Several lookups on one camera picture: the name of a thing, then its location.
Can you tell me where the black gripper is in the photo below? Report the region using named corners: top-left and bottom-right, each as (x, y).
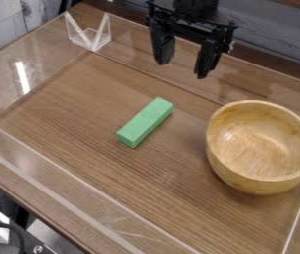
top-left (147, 0), bottom-right (238, 79)

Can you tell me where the brown wooden bowl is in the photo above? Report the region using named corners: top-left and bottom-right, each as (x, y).
top-left (207, 100), bottom-right (300, 195)

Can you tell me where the black cable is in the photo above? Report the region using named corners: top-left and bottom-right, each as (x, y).
top-left (0, 221), bottom-right (27, 254)

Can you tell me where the black metal clamp base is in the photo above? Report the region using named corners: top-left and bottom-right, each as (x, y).
top-left (9, 220), bottom-right (58, 254)

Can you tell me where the green rectangular block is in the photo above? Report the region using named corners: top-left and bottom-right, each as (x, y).
top-left (117, 97), bottom-right (175, 149)

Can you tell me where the clear acrylic tray wall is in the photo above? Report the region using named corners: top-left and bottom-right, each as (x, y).
top-left (0, 17), bottom-right (300, 254)

